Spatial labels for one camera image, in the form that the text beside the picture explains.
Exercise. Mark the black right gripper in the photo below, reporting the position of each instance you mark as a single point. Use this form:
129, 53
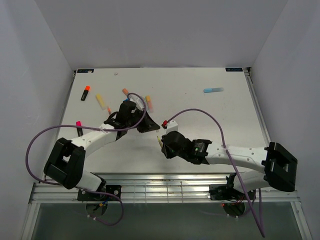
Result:
167, 153

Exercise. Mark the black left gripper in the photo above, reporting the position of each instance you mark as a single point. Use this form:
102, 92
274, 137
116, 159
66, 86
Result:
148, 125

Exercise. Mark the thin yellow highlighter pen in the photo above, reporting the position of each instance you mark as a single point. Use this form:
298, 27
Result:
159, 141

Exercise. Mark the pastel orange highlighter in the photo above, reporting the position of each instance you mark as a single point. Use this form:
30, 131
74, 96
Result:
149, 103

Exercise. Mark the pastel blue highlighter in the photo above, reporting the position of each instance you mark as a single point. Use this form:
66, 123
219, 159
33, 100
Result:
213, 90

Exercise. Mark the pastel green highlighter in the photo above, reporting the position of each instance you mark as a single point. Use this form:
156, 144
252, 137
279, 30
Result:
144, 103

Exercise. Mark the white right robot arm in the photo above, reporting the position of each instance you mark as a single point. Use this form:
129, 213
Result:
272, 166

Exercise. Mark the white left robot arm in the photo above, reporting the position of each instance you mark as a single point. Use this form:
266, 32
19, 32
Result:
66, 161

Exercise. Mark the orange-capped clear highlighter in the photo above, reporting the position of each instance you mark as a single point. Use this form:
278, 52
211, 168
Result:
126, 93

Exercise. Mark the pale yellow highlighter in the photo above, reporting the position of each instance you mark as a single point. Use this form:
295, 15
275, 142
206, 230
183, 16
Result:
100, 101

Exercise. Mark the black pink-capped highlighter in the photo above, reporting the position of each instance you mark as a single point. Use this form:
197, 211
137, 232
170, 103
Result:
79, 128

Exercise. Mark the black orange-capped highlighter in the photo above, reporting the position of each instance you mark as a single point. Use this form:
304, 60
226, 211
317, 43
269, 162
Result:
85, 93

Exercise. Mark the blue label sticker left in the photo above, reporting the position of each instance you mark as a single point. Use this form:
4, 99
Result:
81, 71

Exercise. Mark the blue label sticker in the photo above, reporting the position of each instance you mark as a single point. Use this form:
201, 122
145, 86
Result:
81, 71
233, 69

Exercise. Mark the blue label sticker right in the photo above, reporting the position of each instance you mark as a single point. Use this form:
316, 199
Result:
233, 69

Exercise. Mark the aluminium table rail frame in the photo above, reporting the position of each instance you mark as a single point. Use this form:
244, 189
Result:
140, 189

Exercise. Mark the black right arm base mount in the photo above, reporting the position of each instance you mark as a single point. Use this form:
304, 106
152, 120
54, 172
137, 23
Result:
226, 191

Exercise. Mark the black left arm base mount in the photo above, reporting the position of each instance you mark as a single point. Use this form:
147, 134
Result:
106, 193

